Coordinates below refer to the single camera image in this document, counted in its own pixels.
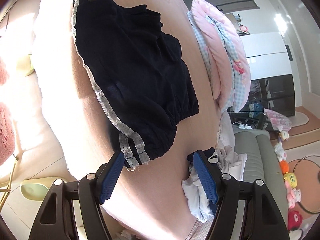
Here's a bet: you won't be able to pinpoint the white and navy clothes pile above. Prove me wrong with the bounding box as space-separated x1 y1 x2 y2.
182 145 247 223

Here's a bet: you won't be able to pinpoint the grey green padded headboard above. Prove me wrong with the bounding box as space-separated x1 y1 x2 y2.
234 130 289 239

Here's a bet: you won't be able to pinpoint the pink checkered folded duvet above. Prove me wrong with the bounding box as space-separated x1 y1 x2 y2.
187 0 251 113

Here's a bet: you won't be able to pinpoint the white wardrobe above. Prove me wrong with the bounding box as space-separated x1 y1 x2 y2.
240 32 292 80

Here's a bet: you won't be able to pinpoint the navy shorts with white stripes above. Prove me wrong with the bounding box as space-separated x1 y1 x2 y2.
72 0 199 168

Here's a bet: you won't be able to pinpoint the pink blanket on floor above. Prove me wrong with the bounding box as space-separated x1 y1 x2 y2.
0 62 15 165

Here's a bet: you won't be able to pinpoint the row of plush toys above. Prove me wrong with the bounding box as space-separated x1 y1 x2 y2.
273 131 305 231

